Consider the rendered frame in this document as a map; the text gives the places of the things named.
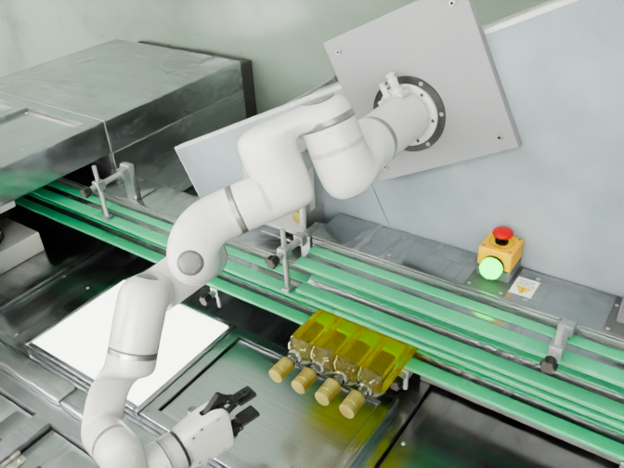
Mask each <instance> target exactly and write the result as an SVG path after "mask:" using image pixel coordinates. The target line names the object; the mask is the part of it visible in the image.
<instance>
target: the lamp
mask: <svg viewBox="0 0 624 468"><path fill-rule="evenodd" d="M479 270H480V273H481V274H482V276H483V277H485V278H486V279H489V280H494V279H496V278H498V277H499V275H500V274H501V273H502V272H503V270H504V264H503V263H502V261H501V260H500V259H499V258H498V257H497V256H494V255H489V256H486V257H485V258H484V259H483V261H482V263H481V264H480V266H479Z"/></svg>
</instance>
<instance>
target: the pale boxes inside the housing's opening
mask: <svg viewBox="0 0 624 468"><path fill-rule="evenodd" d="M15 206H16V204H15V202H14V201H12V202H10V203H8V204H6V205H4V206H2V207H0V214H1V213H3V212H5V211H7V210H9V209H11V208H13V207H15ZM0 228H1V229H2V230H3V232H4V238H3V240H2V242H1V243H0V275H1V274H3V273H5V272H7V271H8V270H9V269H11V268H13V267H15V266H17V265H19V264H20V263H22V262H24V261H26V260H27V259H29V258H31V257H33V256H34V255H36V254H39V253H40V252H42V251H43V250H44V246H43V243H42V241H41V238H40V235H39V232H38V231H35V230H33V229H31V228H29V227H25V226H23V225H22V224H20V223H17V222H15V221H13V220H11V219H8V218H4V219H2V220H0Z"/></svg>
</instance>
